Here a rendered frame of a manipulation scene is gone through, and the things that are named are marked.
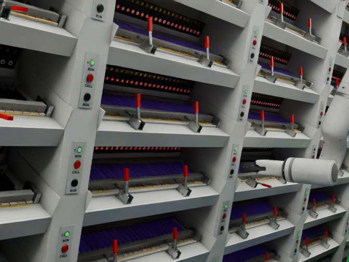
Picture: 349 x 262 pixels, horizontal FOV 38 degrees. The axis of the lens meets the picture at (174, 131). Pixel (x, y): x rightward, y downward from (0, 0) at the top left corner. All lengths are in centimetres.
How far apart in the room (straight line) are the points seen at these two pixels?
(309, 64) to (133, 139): 122
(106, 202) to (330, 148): 81
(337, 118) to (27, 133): 99
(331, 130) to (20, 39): 102
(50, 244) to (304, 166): 87
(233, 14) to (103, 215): 74
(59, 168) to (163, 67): 41
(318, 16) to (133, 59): 127
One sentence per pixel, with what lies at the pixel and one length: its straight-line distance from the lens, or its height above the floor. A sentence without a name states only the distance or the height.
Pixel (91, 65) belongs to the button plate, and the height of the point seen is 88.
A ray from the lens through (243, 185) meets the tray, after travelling 187.
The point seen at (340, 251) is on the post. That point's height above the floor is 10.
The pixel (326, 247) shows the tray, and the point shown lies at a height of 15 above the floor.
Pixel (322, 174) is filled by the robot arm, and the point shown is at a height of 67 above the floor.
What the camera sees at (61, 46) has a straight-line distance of 110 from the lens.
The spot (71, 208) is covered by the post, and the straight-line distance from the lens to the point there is 119.
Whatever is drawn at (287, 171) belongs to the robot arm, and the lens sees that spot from 170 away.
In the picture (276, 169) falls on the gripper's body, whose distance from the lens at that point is 171.
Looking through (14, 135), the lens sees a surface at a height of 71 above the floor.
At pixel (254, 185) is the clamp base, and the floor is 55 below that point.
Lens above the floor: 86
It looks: 5 degrees down
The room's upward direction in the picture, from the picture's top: 9 degrees clockwise
